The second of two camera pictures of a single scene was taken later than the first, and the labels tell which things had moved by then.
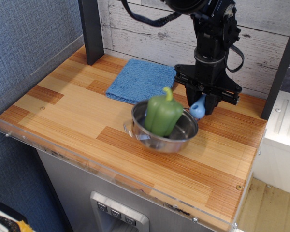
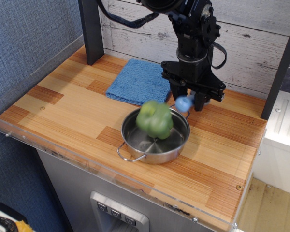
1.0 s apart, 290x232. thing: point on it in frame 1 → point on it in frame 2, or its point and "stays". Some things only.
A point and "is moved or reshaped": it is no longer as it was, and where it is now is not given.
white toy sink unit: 278,163 stays
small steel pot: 185,129 is moved or reshaped
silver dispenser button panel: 110,215 stays
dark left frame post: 92,30 stays
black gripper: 210,75 → 195,72
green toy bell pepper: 163,113 is moved or reshaped
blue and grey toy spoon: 198,108 → 183,103
